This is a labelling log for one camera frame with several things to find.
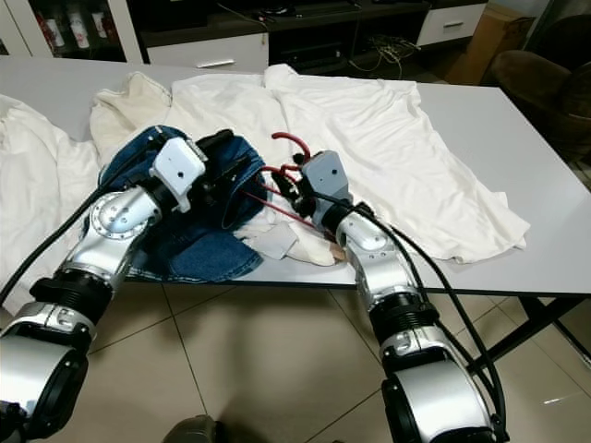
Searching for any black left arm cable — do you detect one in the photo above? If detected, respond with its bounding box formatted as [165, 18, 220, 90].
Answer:
[0, 138, 172, 305]

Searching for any black table leg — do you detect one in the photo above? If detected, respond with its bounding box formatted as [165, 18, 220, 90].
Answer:
[485, 295, 591, 370]

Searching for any white shirt with green print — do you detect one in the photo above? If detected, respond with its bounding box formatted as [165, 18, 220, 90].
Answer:
[0, 95, 103, 315]

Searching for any small white drawer front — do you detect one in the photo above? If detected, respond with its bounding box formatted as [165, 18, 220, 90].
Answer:
[416, 3, 488, 47]

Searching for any white glass door cabinet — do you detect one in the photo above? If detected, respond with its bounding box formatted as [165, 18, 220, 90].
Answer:
[0, 0, 144, 64]

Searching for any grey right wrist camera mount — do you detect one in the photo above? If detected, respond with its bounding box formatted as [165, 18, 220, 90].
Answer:
[298, 150, 352, 222]

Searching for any wide white drawer front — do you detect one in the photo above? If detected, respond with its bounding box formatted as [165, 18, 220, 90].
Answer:
[148, 35, 269, 73]

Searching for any white long sleeve shirt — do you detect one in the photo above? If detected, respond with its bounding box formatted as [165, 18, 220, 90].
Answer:
[171, 74, 343, 264]

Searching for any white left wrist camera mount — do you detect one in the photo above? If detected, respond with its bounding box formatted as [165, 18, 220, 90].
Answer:
[151, 137, 209, 213]

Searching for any pink wire clothes hanger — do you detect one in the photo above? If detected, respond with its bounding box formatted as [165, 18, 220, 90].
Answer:
[245, 132, 343, 248]

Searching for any blue denim garment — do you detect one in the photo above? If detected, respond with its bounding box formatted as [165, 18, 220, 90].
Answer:
[97, 125, 264, 282]

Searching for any brown armchair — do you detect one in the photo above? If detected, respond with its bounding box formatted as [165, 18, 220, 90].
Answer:
[489, 0, 591, 158]

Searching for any brown cardboard box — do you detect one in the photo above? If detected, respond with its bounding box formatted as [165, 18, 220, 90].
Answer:
[445, 0, 532, 86]

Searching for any large white shirt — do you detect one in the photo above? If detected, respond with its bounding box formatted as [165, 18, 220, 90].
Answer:
[263, 63, 530, 264]

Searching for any dark brown tv bench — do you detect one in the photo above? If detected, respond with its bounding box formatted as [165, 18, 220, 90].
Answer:
[129, 0, 488, 73]

